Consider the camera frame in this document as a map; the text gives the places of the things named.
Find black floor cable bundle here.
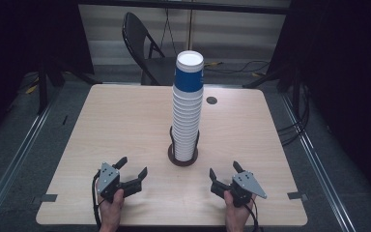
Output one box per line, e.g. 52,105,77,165
275,81,312,148

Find hand-held gripper cable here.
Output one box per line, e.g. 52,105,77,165
91,170,106,229
244,196,261,232

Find black stand legs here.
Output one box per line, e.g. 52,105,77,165
36,56,103,116
242,66,303,112

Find metal floor rail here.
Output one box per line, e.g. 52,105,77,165
0,104,54,224
280,92,358,232

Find stack of white paper cups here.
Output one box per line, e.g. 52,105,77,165
171,50,205,162

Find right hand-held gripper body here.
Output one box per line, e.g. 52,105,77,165
210,170,268,208

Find person's right hand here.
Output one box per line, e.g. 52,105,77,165
223,189,258,231

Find hanging black cable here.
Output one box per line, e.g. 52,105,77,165
158,8,179,56

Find black folding chair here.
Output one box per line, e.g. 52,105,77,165
121,12,180,87

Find yellow floor tape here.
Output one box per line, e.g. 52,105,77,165
24,84,40,96

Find left hand-held gripper cable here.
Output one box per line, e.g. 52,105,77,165
91,170,106,229

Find thin black floor cable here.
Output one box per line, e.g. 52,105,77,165
203,59,271,75

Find grey tape strip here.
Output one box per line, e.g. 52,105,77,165
32,193,59,205
286,190,309,201

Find person's left hand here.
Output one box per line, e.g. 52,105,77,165
97,188,126,228

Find black wire cup holder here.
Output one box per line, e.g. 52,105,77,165
167,125,201,167

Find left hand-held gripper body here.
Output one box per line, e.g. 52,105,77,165
96,161,143,205

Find right hand-held gripper cable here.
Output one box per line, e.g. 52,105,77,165
244,196,261,232

